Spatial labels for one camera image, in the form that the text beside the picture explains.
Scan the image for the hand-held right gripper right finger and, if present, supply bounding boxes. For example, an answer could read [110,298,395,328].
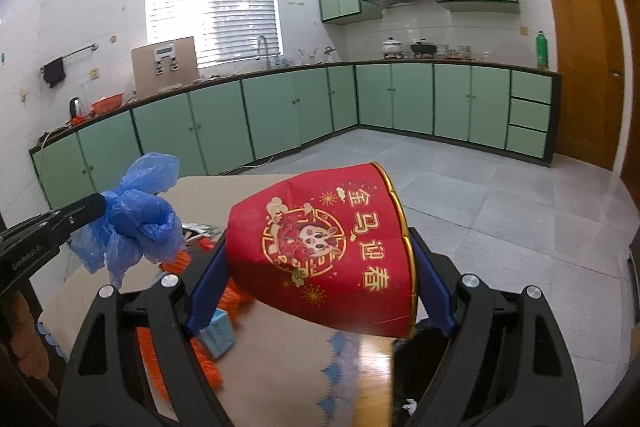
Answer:
[407,227,586,427]

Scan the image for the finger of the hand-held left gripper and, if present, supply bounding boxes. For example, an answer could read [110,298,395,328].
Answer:
[27,192,109,250]

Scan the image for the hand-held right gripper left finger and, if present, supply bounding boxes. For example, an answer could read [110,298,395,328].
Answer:
[57,232,236,427]

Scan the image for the blue plastic bag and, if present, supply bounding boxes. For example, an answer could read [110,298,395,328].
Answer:
[70,152,183,288]

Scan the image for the black trash bin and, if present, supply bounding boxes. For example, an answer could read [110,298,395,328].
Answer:
[392,327,451,427]

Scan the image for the red printed paper cup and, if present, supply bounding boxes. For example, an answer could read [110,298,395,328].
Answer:
[225,161,418,340]

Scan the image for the person's left hand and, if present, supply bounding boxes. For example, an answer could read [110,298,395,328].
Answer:
[9,294,52,379]

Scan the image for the light blue small box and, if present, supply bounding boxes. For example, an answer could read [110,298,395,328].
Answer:
[200,309,239,360]

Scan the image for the printed snack wrapper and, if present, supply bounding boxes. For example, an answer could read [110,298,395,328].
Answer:
[180,222,222,244]

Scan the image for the red plastic basin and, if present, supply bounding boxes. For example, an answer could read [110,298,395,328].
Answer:
[91,93,125,116]

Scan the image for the dark hanging towel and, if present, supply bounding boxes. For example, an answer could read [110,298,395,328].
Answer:
[42,58,67,88]

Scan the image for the brown cardboard box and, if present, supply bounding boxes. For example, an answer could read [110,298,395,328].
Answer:
[131,36,199,95]

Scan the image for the metal towel bar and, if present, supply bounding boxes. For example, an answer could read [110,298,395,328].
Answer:
[40,43,98,72]

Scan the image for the green lower kitchen cabinets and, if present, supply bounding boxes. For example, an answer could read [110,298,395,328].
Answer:
[29,61,563,208]

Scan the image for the white window blinds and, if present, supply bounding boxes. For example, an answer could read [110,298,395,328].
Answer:
[146,0,282,70]

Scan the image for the metal kitchen faucet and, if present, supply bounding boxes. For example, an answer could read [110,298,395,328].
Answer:
[256,35,274,70]

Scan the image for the green plastic bottle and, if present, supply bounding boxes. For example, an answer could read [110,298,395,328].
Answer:
[535,31,550,70]

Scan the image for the wooden door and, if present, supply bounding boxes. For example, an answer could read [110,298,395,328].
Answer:
[616,0,640,188]
[541,0,626,170]

